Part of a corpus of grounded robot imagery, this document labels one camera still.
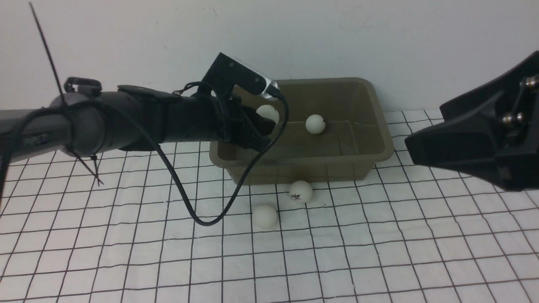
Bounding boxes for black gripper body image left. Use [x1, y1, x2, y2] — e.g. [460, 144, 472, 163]
[162, 93, 253, 146]

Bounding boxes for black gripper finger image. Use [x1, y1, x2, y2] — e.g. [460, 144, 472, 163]
[235, 112, 277, 153]

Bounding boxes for plain white ball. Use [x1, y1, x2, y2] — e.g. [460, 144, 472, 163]
[252, 205, 278, 229]
[256, 105, 280, 124]

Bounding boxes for white ball with logo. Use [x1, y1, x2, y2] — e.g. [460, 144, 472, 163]
[305, 114, 326, 135]
[288, 180, 313, 203]

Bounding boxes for white ball with logo centre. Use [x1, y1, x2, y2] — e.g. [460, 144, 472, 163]
[288, 180, 313, 203]

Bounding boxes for olive green plastic bin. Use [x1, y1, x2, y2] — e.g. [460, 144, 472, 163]
[209, 78, 395, 186]

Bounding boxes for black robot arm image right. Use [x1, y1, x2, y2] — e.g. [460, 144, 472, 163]
[405, 51, 539, 191]

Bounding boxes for white checkered tablecloth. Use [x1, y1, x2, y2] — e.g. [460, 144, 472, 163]
[0, 110, 539, 303]

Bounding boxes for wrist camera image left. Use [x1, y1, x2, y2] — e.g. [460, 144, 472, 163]
[202, 53, 280, 100]

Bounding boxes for black camera cable image left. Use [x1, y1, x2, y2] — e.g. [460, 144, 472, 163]
[97, 82, 289, 227]

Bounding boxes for black cable tie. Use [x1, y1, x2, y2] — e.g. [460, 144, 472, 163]
[28, 1, 104, 186]

